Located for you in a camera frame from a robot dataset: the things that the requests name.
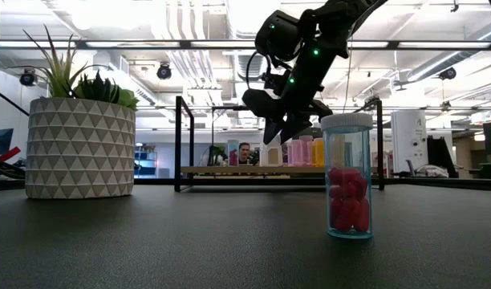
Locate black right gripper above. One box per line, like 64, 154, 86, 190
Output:
241, 42, 337, 145

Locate pink pill bottle white cap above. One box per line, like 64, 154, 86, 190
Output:
289, 139, 303, 167

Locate tall pink bottle white pills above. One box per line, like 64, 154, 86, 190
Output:
299, 135, 314, 167

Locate white plastic pill bottle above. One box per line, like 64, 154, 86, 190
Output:
260, 136, 283, 167

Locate orange pill bottle white cap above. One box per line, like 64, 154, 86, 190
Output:
311, 137, 326, 167

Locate large blue bottle red pills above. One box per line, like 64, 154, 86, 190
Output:
320, 112, 374, 241

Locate person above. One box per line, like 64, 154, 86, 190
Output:
237, 142, 253, 165

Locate small green background plant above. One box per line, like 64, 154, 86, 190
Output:
207, 144, 227, 166

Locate white column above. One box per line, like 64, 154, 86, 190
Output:
391, 110, 428, 174

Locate black framed linear ceiling light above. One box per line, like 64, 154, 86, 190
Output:
0, 39, 491, 51

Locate white bag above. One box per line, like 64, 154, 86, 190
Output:
413, 164, 450, 179

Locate black background panel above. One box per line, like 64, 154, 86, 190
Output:
426, 136, 458, 179

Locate green artificial succulent plant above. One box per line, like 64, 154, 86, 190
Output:
6, 24, 140, 112

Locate white triangle patterned plant pot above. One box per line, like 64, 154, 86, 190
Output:
24, 97, 137, 201

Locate black table mat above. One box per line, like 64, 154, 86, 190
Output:
0, 183, 491, 289

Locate blue background screen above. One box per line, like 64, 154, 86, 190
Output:
0, 128, 14, 157

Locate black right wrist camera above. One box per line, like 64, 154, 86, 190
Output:
262, 70, 289, 96

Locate black right camera cable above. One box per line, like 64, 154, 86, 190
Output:
246, 51, 270, 90

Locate black frame wooden shelf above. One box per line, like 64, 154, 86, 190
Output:
173, 95, 386, 193

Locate black metal rig frame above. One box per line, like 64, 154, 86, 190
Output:
0, 176, 491, 192

